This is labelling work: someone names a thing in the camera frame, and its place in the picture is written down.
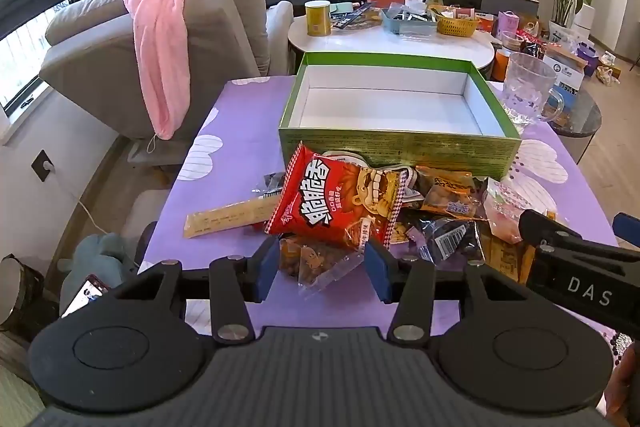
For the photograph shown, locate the red lion snack bag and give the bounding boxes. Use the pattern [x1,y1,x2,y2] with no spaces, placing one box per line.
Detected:
[266,144,407,251]

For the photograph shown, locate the smartphone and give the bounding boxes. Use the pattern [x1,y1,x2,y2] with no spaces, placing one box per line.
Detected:
[62,274,108,317]

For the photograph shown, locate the blue-grey tray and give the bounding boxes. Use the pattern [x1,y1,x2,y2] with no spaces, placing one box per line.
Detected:
[381,8,437,36]

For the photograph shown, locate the orange peanut snack bag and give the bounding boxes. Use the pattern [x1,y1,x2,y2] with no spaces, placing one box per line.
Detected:
[416,166,480,219]

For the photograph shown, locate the yellow canister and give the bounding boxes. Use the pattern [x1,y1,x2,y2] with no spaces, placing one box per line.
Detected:
[305,0,332,37]

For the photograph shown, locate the purple floral tablecloth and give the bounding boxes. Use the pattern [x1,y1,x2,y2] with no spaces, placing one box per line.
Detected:
[141,77,616,331]

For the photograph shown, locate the teal plush toy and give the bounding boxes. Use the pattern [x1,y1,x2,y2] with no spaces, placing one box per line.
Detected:
[58,233,138,317]

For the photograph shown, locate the person's right hand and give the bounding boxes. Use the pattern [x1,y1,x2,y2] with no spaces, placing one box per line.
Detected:
[604,343,639,427]

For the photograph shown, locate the long yellow snack packet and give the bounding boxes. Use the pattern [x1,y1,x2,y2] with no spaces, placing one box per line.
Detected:
[183,195,280,239]

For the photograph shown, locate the grey armchair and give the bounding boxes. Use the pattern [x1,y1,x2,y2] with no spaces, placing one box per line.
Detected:
[39,0,294,141]

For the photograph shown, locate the pink box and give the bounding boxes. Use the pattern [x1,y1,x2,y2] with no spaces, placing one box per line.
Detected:
[496,11,520,37]

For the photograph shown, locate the green cardboard box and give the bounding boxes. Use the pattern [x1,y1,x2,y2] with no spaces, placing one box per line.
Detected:
[279,52,521,180]

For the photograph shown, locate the clear glass mug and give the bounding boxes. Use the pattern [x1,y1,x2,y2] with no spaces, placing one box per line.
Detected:
[500,52,565,132]

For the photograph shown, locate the dark round side table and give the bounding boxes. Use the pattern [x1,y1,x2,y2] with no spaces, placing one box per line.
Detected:
[549,89,602,164]

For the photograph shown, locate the clear packet with brown snacks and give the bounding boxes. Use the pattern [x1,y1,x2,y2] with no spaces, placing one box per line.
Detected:
[279,235,363,299]

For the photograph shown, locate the yellow woven basket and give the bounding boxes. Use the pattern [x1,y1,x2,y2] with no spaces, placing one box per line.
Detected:
[436,15,478,38]

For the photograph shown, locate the wall power socket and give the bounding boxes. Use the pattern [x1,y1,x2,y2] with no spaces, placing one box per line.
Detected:
[32,150,55,182]

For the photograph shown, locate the white blue carton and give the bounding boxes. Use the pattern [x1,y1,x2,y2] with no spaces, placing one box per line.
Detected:
[542,43,587,109]

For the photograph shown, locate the white round coffee table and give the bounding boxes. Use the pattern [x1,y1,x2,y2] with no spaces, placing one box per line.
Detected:
[288,16,495,69]

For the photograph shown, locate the pink translucent snack packet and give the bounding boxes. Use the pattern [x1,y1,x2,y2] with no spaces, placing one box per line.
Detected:
[483,178,535,245]

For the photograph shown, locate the pink towel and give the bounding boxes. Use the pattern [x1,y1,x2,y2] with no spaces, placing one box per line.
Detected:
[122,0,191,140]

